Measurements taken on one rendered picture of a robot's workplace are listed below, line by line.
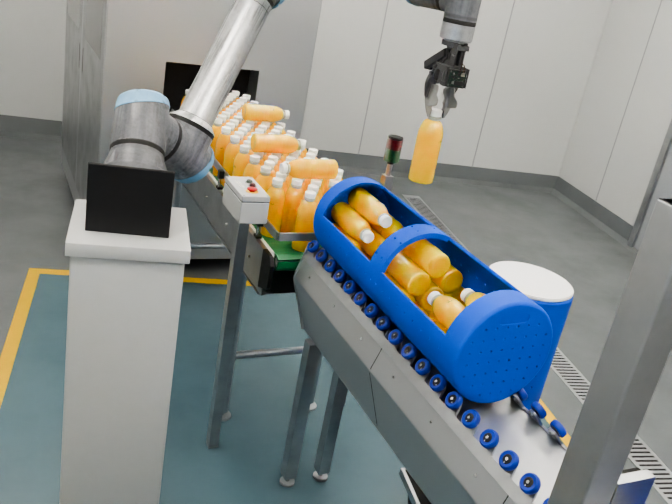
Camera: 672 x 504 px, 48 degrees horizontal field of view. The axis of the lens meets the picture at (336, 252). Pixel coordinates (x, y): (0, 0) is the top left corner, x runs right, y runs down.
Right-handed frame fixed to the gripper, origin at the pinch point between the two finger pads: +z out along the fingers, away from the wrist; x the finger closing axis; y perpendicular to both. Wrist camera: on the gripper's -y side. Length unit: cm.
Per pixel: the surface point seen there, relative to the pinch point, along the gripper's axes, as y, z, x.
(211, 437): -51, 147, -38
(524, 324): 58, 36, 3
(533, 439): 69, 61, 6
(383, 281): 22, 43, -17
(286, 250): -43, 62, -22
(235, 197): -48, 45, -41
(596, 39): -400, -4, 378
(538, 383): 19, 81, 49
